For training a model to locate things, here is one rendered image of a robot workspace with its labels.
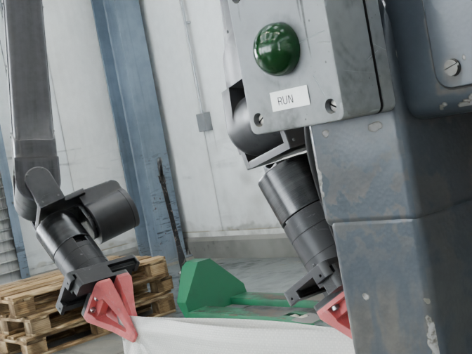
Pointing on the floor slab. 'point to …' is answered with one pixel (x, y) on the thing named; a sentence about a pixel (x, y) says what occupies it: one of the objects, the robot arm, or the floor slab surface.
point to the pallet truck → (226, 288)
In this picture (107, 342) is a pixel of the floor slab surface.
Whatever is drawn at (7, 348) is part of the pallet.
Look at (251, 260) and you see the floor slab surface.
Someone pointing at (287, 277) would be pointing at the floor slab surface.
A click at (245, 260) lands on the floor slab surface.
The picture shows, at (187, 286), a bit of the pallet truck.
